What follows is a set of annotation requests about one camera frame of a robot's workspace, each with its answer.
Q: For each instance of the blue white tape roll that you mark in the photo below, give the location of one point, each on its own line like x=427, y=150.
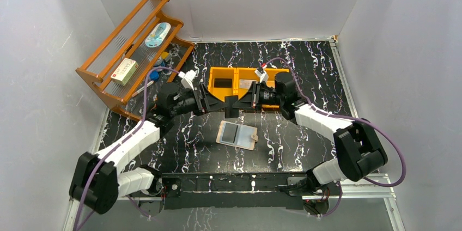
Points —
x=159, y=62

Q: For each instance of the white marker pen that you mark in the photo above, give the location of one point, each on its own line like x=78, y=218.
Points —
x=141, y=89

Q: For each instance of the orange wooden shelf rack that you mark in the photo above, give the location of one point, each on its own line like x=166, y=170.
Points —
x=127, y=41

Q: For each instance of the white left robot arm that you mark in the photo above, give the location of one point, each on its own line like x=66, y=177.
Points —
x=99, y=179

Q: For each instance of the white leather card holder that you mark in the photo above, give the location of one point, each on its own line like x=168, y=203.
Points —
x=237, y=135

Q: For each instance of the silver card in tray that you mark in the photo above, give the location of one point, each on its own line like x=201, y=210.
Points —
x=245, y=84

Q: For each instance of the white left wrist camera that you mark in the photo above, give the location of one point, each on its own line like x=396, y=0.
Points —
x=187, y=79

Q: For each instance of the white red-print box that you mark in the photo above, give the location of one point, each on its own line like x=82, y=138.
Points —
x=124, y=71

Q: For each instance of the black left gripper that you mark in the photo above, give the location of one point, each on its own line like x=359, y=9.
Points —
x=203, y=98

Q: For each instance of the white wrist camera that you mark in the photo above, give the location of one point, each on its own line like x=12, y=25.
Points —
x=187, y=79
x=261, y=74

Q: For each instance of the blue cube block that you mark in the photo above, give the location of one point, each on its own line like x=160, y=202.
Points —
x=154, y=75

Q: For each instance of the black card in tray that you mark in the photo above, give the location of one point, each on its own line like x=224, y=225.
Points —
x=223, y=83

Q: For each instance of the black credit card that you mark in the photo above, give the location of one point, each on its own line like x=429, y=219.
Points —
x=230, y=111

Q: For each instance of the yellow small block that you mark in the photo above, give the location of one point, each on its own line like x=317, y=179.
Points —
x=166, y=56

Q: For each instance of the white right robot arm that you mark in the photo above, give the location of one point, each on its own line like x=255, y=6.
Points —
x=358, y=148

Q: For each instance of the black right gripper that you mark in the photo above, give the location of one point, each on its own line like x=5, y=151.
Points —
x=254, y=95

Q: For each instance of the light blue oval case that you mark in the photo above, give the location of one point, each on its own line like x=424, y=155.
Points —
x=157, y=35

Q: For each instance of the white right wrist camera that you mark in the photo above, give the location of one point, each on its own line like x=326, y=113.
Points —
x=261, y=74

